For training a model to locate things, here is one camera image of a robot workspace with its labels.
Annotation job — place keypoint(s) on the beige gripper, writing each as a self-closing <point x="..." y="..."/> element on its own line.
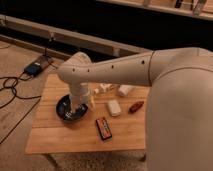
<point x="80" y="94"/>

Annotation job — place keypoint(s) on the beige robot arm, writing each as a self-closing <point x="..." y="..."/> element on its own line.
<point x="179" y="108"/>

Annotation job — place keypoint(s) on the black bowl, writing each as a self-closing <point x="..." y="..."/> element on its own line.
<point x="65" y="113"/>

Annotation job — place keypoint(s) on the small white object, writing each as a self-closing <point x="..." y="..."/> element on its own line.
<point x="103" y="88"/>

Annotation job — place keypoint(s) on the white rectangular block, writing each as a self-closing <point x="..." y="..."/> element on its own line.
<point x="114" y="108"/>

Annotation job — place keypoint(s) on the black red rectangular box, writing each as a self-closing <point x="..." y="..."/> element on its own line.
<point x="103" y="128"/>

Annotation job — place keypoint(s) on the wooden table board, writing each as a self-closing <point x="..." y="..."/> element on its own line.
<point x="51" y="135"/>

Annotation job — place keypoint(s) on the black power adapter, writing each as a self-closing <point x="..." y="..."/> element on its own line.
<point x="33" y="69"/>

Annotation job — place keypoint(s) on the brown oblong object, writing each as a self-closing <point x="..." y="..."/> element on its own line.
<point x="135" y="107"/>

